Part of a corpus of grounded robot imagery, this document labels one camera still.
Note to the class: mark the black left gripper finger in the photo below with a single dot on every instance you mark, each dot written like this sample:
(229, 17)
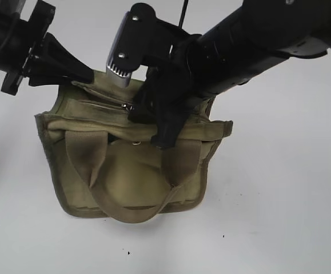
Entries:
(51, 64)

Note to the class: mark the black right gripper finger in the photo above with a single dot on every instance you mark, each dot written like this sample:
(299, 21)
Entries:
(169, 125)
(145, 105)

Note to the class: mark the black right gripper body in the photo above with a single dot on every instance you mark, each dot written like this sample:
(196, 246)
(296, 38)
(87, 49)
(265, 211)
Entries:
(163, 49)

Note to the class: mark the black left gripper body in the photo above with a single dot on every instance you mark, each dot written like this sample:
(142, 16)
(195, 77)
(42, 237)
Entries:
(22, 45)

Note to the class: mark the silver metal zipper pull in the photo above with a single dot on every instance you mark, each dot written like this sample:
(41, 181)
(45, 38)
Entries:
(127, 106)

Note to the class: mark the olive yellow canvas bag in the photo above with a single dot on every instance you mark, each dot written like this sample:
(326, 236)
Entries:
(103, 165)

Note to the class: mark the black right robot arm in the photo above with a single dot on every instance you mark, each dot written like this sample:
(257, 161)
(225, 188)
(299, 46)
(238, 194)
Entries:
(256, 37)

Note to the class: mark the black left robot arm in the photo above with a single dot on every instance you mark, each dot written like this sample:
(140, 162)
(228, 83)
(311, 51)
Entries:
(9, 10)

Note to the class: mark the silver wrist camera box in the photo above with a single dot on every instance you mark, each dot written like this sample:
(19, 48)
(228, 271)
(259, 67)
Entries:
(117, 75)

